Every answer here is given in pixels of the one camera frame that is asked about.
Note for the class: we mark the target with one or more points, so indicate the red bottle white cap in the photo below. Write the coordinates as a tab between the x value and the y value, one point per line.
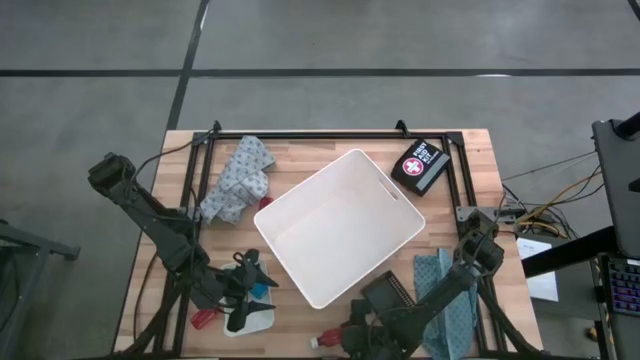
205	318
330	339

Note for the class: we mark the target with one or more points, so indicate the grey metal stand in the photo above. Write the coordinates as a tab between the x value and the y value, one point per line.
35	245

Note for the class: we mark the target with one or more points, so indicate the black computer keyboard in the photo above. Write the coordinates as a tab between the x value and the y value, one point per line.
625	285

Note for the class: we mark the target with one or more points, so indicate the black aluminium table frame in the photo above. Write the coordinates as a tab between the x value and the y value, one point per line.
325	135

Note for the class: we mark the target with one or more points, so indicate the black monitor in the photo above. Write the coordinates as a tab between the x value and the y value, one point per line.
617	190

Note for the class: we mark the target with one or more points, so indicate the small white plastic bin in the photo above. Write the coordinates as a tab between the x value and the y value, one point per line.
260	322

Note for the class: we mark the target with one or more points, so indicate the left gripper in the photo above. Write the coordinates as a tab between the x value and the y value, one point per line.
239	292

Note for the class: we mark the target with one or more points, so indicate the grey metal mounting plate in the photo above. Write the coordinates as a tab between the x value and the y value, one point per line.
467	212

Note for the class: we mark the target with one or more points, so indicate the white paper sheet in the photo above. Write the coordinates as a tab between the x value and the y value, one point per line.
542	287

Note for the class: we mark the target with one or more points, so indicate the blue bandage roll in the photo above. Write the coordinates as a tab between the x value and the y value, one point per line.
259	290

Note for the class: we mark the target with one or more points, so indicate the large white woven basket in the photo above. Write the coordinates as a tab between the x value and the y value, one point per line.
340	230

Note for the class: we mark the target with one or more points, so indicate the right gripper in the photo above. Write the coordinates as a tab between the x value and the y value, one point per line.
365	335

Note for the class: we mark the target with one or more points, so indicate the blue patterned cloth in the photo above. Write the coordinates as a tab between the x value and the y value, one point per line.
450	320

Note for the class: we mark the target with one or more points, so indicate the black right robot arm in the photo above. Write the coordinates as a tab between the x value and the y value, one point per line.
445	295

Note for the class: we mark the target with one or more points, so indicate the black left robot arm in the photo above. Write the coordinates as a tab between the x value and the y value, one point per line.
160	230

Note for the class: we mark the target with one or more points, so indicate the black first aid kit pouch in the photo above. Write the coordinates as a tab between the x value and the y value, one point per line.
420	167

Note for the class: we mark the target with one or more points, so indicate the grey patterned cloth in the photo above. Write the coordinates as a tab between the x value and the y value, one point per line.
240	180

